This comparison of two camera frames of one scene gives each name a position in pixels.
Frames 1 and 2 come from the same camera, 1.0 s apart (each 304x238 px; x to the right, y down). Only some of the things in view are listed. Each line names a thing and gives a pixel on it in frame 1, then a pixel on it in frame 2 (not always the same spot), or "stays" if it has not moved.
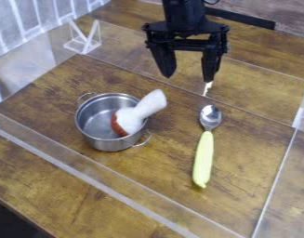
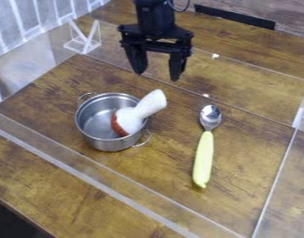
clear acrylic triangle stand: [83, 43] stays
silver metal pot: [95, 112] stays
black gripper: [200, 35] -> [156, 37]
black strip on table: [239, 18] stays
